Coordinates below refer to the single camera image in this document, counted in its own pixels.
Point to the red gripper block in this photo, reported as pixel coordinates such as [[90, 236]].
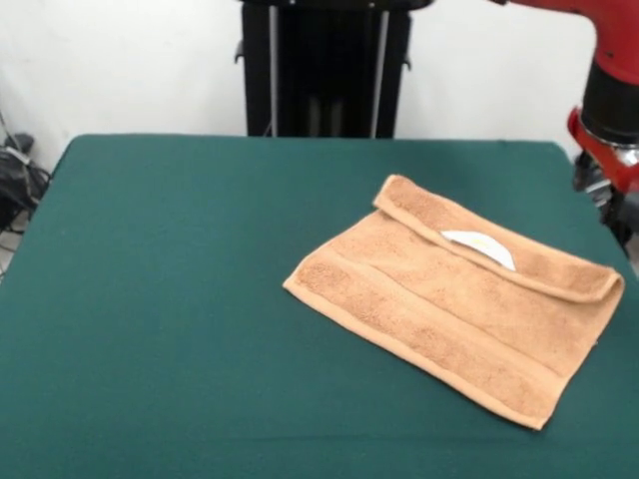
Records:
[[604, 159]]

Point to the tan terry towel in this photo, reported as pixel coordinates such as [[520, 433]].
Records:
[[449, 309]]

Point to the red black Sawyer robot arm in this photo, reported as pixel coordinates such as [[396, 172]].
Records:
[[614, 100]]

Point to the dark green table cloth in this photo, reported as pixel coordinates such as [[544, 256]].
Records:
[[150, 299]]

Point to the black equipment bundle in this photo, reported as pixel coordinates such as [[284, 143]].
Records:
[[20, 189]]

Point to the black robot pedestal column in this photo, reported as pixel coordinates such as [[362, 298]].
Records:
[[324, 75]]

